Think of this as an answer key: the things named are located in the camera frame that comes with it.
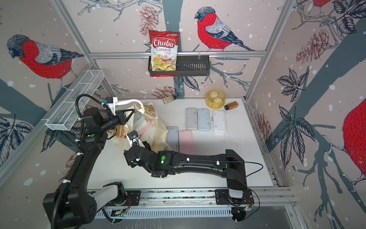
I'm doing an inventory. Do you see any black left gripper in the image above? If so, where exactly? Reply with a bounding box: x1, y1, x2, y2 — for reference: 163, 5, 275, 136
99, 108, 134, 133

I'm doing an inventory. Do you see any cream canvas tote bag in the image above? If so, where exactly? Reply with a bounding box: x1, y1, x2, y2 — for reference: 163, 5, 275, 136
107, 101, 169, 153

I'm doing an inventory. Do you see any grey pencil case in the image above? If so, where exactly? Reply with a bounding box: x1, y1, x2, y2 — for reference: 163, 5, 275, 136
166, 127, 179, 152

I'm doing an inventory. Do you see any pink pencil case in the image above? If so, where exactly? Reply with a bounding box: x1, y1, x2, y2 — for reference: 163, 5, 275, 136
178, 130, 193, 155
136, 119, 152, 136

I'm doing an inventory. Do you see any white pencil case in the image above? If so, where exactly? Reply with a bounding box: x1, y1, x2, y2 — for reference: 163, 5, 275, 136
213, 110, 226, 134
185, 108, 198, 130

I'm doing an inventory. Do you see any light blue pencil case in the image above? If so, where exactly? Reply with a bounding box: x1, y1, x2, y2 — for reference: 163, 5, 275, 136
197, 108, 211, 132

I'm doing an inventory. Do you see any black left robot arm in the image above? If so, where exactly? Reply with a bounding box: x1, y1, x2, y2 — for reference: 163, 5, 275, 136
43, 94, 134, 229

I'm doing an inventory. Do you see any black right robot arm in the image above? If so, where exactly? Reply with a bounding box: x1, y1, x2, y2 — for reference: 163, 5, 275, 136
124, 145, 248, 205

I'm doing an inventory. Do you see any red Chuba cassava chips bag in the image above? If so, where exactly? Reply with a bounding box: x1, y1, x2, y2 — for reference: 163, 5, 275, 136
149, 30, 180, 77

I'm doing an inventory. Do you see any small glass jar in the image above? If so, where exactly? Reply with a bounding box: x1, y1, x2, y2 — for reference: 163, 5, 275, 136
163, 95, 176, 105

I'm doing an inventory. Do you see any beige bun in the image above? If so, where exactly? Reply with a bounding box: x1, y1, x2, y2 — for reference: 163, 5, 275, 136
209, 90, 219, 99
213, 96, 223, 104

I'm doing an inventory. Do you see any small brown bottle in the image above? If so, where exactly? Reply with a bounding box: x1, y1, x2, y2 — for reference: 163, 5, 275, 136
224, 101, 238, 111

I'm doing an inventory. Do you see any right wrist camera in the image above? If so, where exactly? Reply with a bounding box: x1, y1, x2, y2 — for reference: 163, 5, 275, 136
127, 130, 140, 147

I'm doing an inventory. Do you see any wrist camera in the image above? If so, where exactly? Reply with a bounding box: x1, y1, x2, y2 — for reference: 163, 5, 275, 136
103, 97, 118, 115
127, 130, 140, 147

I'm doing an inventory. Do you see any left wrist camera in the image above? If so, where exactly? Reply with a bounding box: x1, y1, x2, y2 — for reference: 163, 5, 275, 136
103, 97, 118, 115

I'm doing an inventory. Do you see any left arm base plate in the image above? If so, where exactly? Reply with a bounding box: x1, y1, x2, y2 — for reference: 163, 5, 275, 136
96, 189, 141, 207

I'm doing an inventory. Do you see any white wire mesh tray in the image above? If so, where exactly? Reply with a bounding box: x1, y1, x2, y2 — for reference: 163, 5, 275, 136
45, 70, 104, 131

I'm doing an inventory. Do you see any black wire wall basket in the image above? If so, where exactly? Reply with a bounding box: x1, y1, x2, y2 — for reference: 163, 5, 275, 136
148, 55, 210, 77

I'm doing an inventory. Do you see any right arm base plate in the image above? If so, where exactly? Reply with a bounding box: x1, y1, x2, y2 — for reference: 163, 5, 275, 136
214, 189, 254, 207

